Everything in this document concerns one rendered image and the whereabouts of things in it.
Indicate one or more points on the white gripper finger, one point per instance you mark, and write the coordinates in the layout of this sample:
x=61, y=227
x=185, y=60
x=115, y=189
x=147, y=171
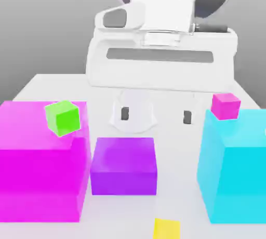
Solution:
x=125, y=113
x=187, y=117

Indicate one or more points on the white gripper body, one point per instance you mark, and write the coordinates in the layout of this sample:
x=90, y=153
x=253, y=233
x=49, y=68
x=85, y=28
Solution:
x=158, y=72

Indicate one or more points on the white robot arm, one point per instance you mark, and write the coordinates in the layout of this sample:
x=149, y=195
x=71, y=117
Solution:
x=166, y=4

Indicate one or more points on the small pink cube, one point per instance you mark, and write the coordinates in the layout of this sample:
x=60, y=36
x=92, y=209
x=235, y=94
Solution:
x=225, y=106

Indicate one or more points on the small green cube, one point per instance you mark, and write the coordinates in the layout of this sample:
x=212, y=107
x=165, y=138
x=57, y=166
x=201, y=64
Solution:
x=63, y=118

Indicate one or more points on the small yellow cube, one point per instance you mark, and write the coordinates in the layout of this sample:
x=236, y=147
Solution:
x=166, y=229

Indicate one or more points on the large purple box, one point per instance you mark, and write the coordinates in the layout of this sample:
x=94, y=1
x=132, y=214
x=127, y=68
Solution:
x=124, y=166

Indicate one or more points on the large cyan box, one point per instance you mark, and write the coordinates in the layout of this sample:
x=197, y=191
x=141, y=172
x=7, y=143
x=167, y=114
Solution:
x=237, y=168

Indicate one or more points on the large magenta box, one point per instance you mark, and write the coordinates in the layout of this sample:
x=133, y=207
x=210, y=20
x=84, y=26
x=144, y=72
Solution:
x=37, y=172

